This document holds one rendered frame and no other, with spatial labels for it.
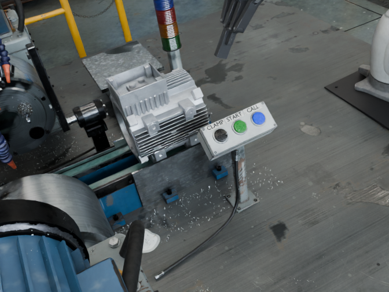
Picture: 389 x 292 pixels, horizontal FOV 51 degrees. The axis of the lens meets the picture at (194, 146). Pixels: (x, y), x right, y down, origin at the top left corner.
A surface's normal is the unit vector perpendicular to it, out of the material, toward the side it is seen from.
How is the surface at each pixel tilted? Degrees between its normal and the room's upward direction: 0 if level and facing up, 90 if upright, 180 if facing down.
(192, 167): 90
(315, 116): 0
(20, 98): 90
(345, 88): 3
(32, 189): 13
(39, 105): 90
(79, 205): 47
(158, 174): 90
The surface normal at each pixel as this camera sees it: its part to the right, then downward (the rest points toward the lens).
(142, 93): 0.46, 0.53
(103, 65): -0.14, -0.75
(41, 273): 0.47, -0.83
